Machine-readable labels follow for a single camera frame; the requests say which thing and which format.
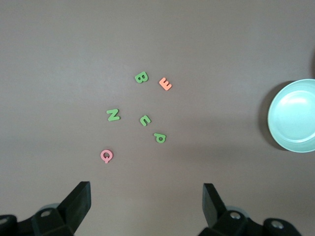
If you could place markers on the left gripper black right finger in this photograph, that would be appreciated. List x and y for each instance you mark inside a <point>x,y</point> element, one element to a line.
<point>214,209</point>

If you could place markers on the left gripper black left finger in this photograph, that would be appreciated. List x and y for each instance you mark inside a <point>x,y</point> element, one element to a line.
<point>73,209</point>

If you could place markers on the green foam letter P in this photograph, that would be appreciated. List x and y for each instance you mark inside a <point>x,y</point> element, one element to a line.
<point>161,139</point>

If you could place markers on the green foam letter N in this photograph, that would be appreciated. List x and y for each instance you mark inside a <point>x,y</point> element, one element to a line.
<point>113,115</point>

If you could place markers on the green foam letter U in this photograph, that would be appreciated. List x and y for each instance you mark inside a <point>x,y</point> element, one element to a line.
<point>142,120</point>

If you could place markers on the green foam letter B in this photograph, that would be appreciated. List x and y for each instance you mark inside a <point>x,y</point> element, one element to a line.
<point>141,77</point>

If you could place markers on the pink foam letter Q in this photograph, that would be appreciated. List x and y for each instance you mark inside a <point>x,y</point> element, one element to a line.
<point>102,155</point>

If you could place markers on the green plate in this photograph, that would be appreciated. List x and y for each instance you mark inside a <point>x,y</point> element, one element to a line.
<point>295,115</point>

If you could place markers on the orange foam letter E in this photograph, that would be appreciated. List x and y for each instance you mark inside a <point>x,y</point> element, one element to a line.
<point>165,84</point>

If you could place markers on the brown paper table cover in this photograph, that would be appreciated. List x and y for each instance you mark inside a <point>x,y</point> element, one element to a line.
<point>73,49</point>

